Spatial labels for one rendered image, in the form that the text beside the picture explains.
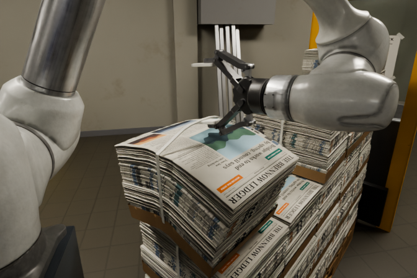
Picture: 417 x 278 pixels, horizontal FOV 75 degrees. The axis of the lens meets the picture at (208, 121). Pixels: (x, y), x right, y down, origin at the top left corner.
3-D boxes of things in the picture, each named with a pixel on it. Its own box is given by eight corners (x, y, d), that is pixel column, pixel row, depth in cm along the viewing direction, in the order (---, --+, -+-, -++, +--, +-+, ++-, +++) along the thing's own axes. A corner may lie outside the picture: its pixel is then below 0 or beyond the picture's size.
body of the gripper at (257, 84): (262, 77, 52) (224, 77, 58) (262, 120, 54) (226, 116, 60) (280, 74, 57) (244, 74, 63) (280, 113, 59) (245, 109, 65)
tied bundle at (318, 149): (239, 157, 125) (241, 109, 118) (269, 139, 147) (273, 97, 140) (323, 185, 102) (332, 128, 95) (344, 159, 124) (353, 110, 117)
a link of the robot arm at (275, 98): (287, 126, 50) (259, 123, 54) (307, 116, 56) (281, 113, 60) (288, 77, 48) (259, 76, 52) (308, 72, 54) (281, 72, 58)
